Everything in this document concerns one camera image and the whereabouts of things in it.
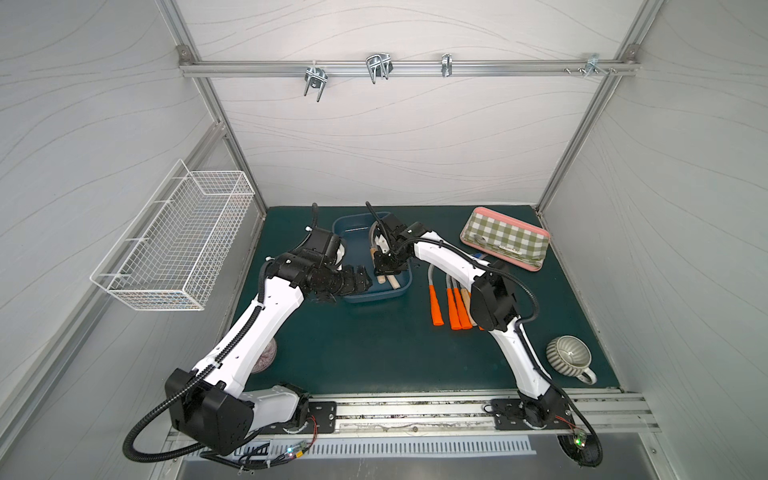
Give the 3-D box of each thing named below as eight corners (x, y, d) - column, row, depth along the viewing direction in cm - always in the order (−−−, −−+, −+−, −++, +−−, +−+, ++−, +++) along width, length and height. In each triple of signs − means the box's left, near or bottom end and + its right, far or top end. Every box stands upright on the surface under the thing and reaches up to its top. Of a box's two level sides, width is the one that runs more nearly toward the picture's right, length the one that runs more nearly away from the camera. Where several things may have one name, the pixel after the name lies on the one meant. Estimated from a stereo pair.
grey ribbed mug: (554, 385, 79) (564, 379, 74) (540, 343, 86) (549, 335, 82) (590, 385, 79) (603, 379, 74) (573, 343, 86) (584, 335, 82)
